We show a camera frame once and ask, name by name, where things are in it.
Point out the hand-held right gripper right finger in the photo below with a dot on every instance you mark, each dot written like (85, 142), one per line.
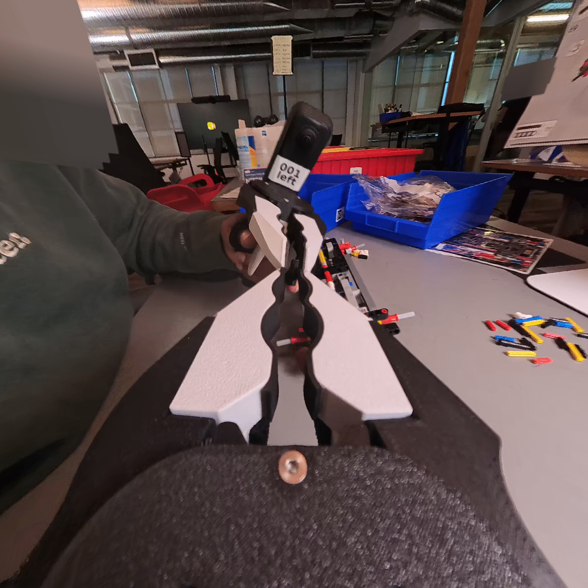
(363, 367)

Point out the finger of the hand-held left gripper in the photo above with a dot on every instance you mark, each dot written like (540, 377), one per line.
(312, 239)
(271, 234)

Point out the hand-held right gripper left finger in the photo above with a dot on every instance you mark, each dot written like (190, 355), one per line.
(220, 367)

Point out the black lego connector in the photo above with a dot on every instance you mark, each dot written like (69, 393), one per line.
(292, 270)

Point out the lego car chassis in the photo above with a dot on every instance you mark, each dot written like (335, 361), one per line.
(349, 285)

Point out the person's left forearm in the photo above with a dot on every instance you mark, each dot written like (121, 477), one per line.
(160, 239)

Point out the pile of small lego pins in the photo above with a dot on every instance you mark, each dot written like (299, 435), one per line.
(533, 335)

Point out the lego instruction booklet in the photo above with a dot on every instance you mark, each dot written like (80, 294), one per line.
(496, 248)

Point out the person's left hand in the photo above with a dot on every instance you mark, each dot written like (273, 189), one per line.
(239, 264)

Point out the labelled blue storage bin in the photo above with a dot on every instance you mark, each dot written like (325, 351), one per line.
(321, 197)

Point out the red storage bin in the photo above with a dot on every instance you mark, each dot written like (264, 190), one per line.
(367, 160)

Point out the hanging paper sign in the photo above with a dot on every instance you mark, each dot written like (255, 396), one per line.
(282, 55)

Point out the black monitor screen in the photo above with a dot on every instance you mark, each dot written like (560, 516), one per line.
(211, 124)

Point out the red chair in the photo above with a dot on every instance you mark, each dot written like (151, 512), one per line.
(183, 193)

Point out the clear plastic parts bag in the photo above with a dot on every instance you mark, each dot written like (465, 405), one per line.
(404, 195)

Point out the background wooden table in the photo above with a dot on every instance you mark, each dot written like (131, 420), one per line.
(427, 117)

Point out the large blue storage bin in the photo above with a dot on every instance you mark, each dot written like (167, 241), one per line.
(459, 216)

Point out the person's green sweatshirt torso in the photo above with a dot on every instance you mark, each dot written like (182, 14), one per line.
(55, 321)

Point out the white stand base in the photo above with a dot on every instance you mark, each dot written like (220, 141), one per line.
(565, 287)

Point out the white instruction booklet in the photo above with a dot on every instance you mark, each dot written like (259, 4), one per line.
(560, 92)

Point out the wooden post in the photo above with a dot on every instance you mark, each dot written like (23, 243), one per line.
(466, 50)

